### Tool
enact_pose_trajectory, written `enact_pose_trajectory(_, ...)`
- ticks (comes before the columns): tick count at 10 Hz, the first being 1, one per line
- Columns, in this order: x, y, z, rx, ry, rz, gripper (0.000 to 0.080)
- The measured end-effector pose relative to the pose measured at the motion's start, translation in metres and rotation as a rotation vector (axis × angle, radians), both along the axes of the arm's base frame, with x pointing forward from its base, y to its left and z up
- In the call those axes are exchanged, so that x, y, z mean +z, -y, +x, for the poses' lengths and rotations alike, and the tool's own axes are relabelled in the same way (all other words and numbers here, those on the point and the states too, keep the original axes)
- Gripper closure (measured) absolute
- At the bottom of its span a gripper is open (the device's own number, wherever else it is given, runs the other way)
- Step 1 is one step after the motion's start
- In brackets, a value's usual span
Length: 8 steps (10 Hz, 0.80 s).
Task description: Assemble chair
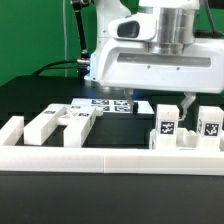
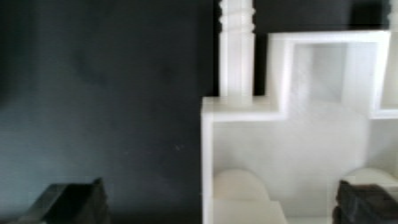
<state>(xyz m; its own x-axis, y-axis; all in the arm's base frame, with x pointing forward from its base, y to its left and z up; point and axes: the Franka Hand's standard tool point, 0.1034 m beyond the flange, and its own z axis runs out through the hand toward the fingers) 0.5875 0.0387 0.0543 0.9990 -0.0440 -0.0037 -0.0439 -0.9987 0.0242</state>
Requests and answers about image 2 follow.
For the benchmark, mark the white chair leg block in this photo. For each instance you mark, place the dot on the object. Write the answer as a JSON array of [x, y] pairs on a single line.
[[372, 176], [242, 203]]

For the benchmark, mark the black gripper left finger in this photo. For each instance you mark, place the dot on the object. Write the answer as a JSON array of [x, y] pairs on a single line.
[[72, 204]]

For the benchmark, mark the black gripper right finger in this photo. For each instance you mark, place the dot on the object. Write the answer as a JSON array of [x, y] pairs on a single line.
[[367, 205]]

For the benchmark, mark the white chair seat piece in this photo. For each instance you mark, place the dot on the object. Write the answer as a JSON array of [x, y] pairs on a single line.
[[301, 122]]

